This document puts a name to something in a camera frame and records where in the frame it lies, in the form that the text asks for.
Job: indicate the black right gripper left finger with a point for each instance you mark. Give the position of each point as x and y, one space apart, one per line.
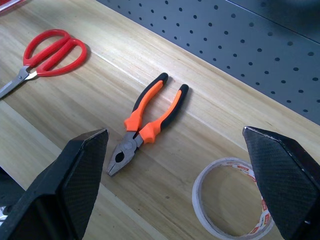
57 190

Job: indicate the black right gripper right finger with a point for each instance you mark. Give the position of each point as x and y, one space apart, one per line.
287 185

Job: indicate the white tape roll red print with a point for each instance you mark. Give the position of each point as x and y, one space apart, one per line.
196 195

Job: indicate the orange black pliers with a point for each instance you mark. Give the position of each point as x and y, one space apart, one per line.
132 122

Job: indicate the grey perforated pegboard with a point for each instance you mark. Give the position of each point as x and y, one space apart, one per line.
225 50

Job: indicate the red flat object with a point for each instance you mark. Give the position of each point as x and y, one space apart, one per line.
10 3

